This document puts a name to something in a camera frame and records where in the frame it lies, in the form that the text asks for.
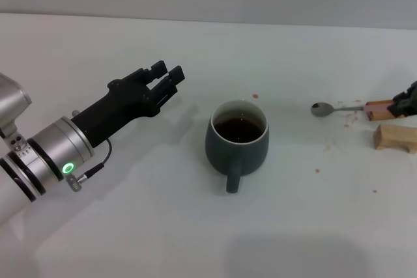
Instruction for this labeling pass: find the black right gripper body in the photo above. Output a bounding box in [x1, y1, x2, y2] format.
[405, 81, 417, 118]

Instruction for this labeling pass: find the dark coffee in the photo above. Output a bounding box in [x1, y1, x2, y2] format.
[213, 117, 265, 145]

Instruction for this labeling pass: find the pink handled metal spoon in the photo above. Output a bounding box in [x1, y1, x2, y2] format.
[311, 101, 395, 118]

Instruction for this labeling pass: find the stained rectangular wooden block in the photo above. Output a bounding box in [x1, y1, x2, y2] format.
[364, 99, 409, 122]

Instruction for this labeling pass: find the light notched wooden block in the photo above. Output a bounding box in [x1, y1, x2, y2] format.
[373, 124, 417, 154]

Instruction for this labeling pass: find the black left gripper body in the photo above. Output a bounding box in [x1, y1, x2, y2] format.
[70, 68, 163, 148]

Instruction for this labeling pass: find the grey ceramic cup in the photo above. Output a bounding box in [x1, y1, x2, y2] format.
[204, 98, 270, 194]

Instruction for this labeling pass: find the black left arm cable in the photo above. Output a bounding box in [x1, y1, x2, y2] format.
[66, 137, 113, 193]

